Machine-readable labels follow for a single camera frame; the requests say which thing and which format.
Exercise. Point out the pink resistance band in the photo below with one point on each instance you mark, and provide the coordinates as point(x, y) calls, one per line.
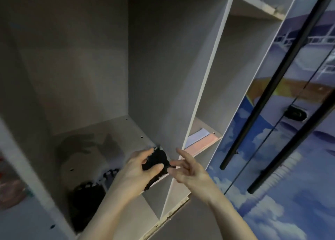
point(204, 144)

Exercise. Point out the person's right hand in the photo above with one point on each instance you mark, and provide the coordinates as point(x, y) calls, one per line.
point(196, 179)

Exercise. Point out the black metal bar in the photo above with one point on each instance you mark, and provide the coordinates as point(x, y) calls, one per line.
point(293, 148)
point(277, 80)

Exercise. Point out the person's left hand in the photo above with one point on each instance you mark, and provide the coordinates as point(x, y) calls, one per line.
point(133, 177)

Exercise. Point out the person's left forearm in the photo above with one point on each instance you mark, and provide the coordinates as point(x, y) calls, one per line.
point(110, 219)

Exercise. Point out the black door lock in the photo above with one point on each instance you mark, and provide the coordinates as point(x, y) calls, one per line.
point(295, 114)

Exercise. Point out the grey cubby shelf unit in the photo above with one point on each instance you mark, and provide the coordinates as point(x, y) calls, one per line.
point(104, 51)

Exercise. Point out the pink spray bottle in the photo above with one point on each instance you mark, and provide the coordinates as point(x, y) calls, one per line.
point(11, 192)

